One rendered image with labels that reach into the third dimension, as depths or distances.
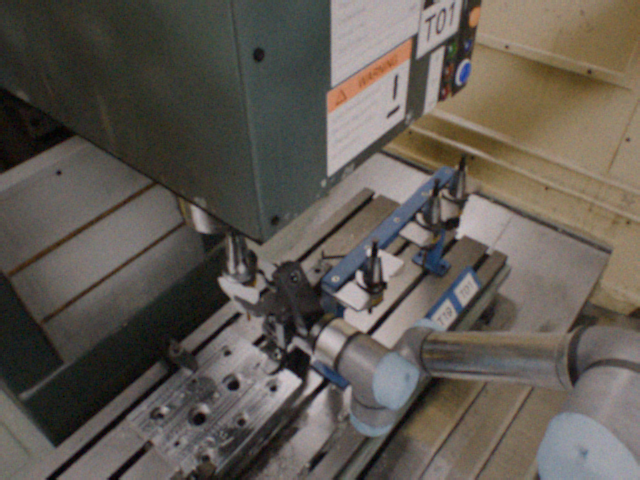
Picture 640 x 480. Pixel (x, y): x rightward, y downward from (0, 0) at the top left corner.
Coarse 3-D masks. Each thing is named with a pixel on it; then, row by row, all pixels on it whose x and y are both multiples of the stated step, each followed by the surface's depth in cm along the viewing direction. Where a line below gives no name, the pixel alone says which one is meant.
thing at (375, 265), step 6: (378, 252) 105; (366, 258) 106; (372, 258) 104; (378, 258) 104; (366, 264) 106; (372, 264) 105; (378, 264) 105; (366, 270) 107; (372, 270) 106; (378, 270) 106; (366, 276) 107; (372, 276) 107; (378, 276) 107; (366, 282) 108; (372, 282) 108; (378, 282) 108
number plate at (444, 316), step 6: (444, 306) 139; (450, 306) 140; (438, 312) 137; (444, 312) 138; (450, 312) 140; (432, 318) 136; (438, 318) 137; (444, 318) 138; (450, 318) 139; (444, 324) 138
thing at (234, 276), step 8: (256, 256) 94; (224, 264) 93; (256, 264) 93; (224, 272) 93; (232, 272) 92; (240, 272) 92; (248, 272) 92; (256, 272) 95; (232, 280) 93; (240, 280) 93; (248, 280) 93
